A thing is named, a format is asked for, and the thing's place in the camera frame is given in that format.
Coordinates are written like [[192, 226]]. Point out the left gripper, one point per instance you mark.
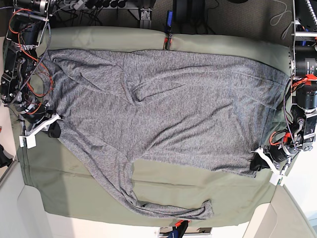
[[276, 153]]

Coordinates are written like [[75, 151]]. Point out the red black bottom clamp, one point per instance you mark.
[[178, 230]]

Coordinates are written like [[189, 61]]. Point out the red black clamp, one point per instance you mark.
[[167, 42], [178, 230]]

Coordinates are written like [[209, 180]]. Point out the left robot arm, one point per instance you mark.
[[299, 103]]

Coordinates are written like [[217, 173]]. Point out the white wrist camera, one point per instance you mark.
[[278, 176], [28, 139]]

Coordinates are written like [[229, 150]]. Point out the blue clamp handle top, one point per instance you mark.
[[169, 18]]

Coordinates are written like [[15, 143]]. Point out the grey heathered T-shirt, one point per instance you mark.
[[199, 110]]

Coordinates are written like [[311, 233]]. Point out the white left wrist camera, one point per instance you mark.
[[278, 176]]

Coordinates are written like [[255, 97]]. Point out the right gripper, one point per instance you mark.
[[35, 113]]

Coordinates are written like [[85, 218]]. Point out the white power strip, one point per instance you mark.
[[72, 4]]

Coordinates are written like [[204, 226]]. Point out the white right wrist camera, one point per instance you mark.
[[28, 139]]

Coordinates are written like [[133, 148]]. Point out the grey metal table bracket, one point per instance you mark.
[[145, 21]]

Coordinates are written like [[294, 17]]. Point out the red black top clamp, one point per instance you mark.
[[167, 42]]

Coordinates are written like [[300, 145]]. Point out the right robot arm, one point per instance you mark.
[[26, 80]]

